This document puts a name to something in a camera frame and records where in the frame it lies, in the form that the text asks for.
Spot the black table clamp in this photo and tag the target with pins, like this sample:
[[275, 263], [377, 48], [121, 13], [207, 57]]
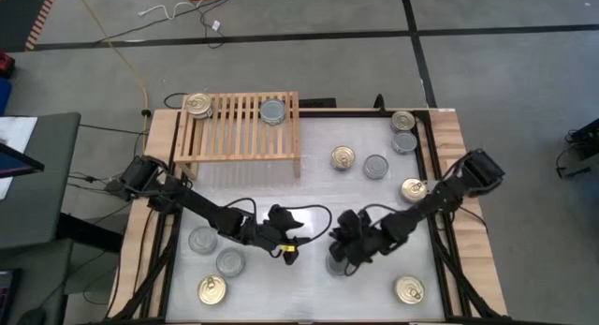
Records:
[[379, 103]]

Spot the grey desk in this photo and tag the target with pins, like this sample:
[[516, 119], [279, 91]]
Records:
[[42, 198]]

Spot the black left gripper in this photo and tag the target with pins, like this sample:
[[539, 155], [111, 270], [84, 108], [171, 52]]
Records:
[[264, 233]]

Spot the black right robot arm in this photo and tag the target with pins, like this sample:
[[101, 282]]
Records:
[[444, 198]]

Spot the red object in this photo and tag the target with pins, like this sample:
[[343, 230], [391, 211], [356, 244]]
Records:
[[5, 65]]

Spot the wooden slatted shelf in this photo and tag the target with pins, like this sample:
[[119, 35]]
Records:
[[234, 155]]

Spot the black power strip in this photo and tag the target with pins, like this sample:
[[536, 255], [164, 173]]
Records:
[[114, 187]]

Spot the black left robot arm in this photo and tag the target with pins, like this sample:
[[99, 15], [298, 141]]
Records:
[[196, 205]]

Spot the white paper sheet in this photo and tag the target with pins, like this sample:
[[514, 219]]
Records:
[[18, 133]]

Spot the black floor tape line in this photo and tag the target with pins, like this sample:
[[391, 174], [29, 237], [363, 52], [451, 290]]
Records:
[[281, 36], [416, 48]]

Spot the dark laptop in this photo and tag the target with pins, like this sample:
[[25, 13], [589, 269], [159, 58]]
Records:
[[5, 292]]

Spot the blue object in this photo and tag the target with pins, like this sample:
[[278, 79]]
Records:
[[4, 95]]

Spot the black flat block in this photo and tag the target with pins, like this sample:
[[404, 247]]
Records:
[[316, 103]]

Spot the white plug adapter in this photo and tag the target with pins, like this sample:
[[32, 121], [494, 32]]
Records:
[[215, 25]]

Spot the dark mat orange striped edge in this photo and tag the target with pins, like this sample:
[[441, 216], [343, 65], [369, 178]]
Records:
[[18, 16]]

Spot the silver-lid green-label tuna can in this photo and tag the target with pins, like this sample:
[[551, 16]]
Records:
[[333, 268], [202, 240], [230, 262], [404, 142], [375, 166], [272, 110]]

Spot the small yellow tag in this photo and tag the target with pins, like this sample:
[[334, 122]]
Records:
[[289, 247]]

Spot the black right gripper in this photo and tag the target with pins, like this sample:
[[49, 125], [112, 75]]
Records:
[[365, 240]]

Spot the black monitor blue screen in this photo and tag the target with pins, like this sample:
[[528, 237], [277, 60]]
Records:
[[14, 162]]

